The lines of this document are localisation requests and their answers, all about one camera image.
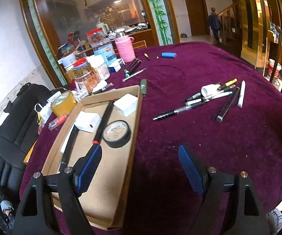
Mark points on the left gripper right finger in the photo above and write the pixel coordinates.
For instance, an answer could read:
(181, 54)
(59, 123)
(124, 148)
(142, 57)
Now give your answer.
(194, 168)

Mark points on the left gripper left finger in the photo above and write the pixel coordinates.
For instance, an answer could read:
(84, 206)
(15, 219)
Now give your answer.
(85, 168)

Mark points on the long black stick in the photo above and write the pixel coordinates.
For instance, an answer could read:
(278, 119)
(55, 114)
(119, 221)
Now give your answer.
(103, 123)

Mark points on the dark brown pen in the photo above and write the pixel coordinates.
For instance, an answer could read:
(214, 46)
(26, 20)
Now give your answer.
(227, 105)

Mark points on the black gel pen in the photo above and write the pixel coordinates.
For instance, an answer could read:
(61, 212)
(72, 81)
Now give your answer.
(177, 111)

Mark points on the white square adapter box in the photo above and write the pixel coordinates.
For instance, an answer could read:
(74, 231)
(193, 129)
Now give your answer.
(126, 105)

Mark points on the white tube stick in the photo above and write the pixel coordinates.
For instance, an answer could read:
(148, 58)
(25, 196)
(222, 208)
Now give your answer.
(241, 94)

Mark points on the white small bottle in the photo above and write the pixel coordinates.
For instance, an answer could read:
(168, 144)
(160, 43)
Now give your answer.
(209, 90)

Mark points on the yellow black pen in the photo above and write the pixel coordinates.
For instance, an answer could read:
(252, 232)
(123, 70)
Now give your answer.
(227, 84)

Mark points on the cardboard box tray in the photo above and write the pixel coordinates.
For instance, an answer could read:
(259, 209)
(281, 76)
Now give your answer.
(104, 203)

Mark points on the black tape roll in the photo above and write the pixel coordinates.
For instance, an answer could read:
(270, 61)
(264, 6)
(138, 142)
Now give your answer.
(117, 134)

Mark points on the yellow tape roll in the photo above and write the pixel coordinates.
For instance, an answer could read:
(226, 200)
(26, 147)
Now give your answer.
(63, 104)

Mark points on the purple velvet tablecloth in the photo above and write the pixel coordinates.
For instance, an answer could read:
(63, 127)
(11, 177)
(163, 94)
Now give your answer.
(160, 198)

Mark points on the black office chair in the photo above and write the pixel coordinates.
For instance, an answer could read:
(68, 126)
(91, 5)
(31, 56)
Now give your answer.
(18, 133)

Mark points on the blue white box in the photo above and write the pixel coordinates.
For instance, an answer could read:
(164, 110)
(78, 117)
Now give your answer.
(107, 52)

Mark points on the blue lighter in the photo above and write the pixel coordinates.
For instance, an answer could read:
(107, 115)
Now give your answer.
(169, 55)

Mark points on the red lid plastic jar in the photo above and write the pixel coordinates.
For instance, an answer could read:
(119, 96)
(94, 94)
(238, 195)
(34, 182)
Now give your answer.
(97, 38)

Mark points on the person in dark coat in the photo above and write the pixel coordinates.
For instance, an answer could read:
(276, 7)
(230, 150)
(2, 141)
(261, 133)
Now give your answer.
(215, 24)

